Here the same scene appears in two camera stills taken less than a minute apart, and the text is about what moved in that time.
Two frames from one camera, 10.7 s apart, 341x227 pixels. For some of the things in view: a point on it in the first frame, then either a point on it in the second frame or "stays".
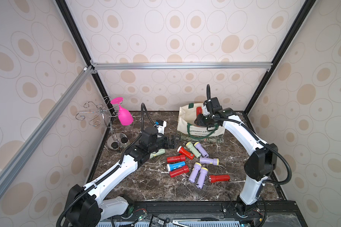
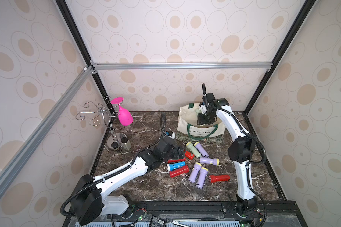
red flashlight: [183, 151] stays
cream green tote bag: [186, 123] stays
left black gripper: [174, 144] -> [177, 154]
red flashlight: [181, 158] stays
